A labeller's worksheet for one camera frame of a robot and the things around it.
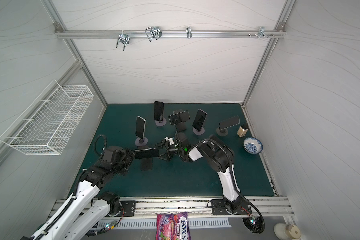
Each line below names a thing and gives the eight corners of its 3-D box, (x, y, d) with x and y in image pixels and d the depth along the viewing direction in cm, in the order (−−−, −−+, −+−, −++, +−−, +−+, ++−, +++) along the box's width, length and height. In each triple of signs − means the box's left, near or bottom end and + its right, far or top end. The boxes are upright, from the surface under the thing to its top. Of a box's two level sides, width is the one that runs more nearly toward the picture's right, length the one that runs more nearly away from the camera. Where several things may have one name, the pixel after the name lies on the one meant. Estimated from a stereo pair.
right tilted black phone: (192, 129, 106) (193, 114, 94) (197, 123, 109) (199, 108, 97) (200, 133, 103) (203, 119, 91) (205, 127, 107) (208, 113, 95)
